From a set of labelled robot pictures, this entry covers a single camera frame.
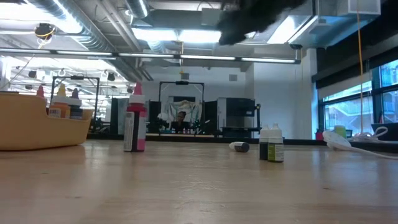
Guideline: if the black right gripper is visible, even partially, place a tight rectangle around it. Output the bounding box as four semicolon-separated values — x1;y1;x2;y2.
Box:
218;0;307;46

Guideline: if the small dark dropper bottle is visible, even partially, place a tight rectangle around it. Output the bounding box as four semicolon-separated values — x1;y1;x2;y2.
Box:
259;124;270;161
228;141;251;153

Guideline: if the small green-label dropper bottle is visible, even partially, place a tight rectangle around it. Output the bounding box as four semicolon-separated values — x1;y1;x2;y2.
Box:
267;123;284;164

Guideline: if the pink food coloring bottle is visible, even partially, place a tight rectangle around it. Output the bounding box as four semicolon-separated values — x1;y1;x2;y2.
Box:
123;82;147;153

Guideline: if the purple food coloring bottle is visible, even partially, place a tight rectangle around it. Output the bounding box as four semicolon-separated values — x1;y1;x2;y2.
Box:
68;88;84;121

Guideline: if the orange food coloring bottle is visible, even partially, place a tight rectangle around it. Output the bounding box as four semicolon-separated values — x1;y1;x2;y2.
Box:
48;83;72;119

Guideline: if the long linear ceiling light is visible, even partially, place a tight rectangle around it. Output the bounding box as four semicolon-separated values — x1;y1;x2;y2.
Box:
0;48;302;65

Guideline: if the black cabinet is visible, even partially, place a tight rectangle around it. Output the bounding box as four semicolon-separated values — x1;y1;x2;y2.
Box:
217;97;261;138

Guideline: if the white draped sheet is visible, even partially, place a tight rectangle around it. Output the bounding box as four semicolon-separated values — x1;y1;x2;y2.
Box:
167;99;203;125

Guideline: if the person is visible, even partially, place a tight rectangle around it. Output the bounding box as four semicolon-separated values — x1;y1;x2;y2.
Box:
175;110;188;133

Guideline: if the green cup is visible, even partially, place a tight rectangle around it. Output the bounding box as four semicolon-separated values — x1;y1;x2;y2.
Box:
334;124;347;139

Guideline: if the white round puck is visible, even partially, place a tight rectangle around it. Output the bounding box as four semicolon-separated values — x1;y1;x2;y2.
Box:
322;130;353;151

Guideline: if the black bin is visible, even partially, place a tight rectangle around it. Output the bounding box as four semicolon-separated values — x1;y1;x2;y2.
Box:
371;123;398;142

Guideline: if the yellow plastic bin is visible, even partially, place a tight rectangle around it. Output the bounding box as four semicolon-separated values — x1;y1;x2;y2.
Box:
0;92;94;152

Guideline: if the black table frame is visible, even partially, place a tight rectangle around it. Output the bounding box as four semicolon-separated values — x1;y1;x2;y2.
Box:
86;133;398;154

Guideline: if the white cable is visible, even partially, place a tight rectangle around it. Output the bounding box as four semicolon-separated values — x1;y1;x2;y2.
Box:
329;126;398;161

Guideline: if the black ceiling cable reel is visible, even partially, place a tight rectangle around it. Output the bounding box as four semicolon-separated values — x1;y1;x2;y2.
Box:
34;22;57;40

